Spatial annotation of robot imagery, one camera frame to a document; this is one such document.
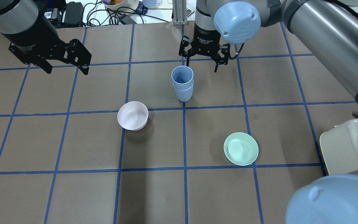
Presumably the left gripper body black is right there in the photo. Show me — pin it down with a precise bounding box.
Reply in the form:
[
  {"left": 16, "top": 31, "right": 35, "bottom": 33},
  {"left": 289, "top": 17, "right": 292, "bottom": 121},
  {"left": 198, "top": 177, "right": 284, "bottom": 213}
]
[{"left": 8, "top": 19, "right": 69, "bottom": 65}]

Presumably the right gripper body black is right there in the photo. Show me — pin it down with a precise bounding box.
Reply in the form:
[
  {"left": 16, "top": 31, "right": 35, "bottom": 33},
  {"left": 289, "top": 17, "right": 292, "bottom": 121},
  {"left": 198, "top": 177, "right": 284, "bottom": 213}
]
[{"left": 179, "top": 25, "right": 230, "bottom": 61}]

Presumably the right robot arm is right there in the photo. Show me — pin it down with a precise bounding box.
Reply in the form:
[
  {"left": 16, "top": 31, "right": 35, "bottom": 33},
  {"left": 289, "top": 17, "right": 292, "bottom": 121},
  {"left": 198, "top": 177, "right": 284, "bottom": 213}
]
[{"left": 179, "top": 0, "right": 358, "bottom": 224}]

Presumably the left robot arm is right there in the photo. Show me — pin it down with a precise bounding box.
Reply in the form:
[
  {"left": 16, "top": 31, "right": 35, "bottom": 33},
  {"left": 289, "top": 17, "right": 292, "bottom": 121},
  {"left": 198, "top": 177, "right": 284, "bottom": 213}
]
[{"left": 0, "top": 0, "right": 91, "bottom": 75}]

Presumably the white remote control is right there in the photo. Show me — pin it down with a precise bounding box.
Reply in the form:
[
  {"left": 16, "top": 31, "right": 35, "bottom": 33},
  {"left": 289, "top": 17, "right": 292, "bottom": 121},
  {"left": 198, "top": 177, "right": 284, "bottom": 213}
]
[{"left": 186, "top": 7, "right": 195, "bottom": 17}]

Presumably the pink bowl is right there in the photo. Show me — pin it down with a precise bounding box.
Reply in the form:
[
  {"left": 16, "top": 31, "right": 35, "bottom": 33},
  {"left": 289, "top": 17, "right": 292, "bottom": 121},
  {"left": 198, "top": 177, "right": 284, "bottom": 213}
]
[{"left": 117, "top": 101, "right": 148, "bottom": 131}]

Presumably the green bowl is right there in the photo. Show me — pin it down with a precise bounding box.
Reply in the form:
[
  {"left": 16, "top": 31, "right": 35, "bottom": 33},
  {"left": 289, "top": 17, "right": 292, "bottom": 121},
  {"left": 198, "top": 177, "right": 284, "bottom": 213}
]
[{"left": 223, "top": 132, "right": 259, "bottom": 166}]

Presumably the cream toaster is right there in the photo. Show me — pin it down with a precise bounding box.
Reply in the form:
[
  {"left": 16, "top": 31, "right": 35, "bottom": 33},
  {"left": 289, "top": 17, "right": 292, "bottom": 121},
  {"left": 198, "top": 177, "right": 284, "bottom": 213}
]
[{"left": 319, "top": 119, "right": 358, "bottom": 175}]

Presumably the aluminium frame post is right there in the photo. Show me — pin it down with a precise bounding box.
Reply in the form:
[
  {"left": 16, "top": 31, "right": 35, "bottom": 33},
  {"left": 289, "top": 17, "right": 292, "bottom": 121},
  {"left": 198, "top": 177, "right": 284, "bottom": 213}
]
[{"left": 172, "top": 0, "right": 188, "bottom": 26}]

